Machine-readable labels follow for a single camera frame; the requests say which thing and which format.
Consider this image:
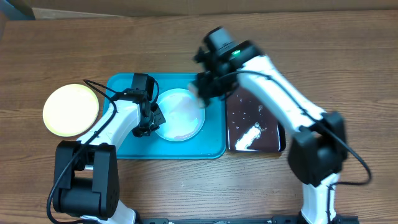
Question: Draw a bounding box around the light blue plate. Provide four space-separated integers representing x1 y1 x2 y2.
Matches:
155 88 205 142

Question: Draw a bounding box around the yellow plate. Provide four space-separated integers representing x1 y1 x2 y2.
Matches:
42 84 99 137

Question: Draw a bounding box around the green sponge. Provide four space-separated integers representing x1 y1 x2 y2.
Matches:
187 83 206 108

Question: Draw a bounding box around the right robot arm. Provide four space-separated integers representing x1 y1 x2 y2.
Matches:
188 27 347 223

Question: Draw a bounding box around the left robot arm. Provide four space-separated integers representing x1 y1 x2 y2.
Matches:
46 73 165 223

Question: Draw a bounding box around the black water tray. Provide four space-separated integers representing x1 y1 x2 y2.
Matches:
226 87 286 153

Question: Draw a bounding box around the teal plastic tray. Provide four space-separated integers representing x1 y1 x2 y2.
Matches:
106 73 226 159

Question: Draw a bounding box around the brown cardboard backdrop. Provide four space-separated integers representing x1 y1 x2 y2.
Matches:
27 0 397 16

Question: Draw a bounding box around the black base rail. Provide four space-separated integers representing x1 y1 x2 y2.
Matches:
136 214 360 224

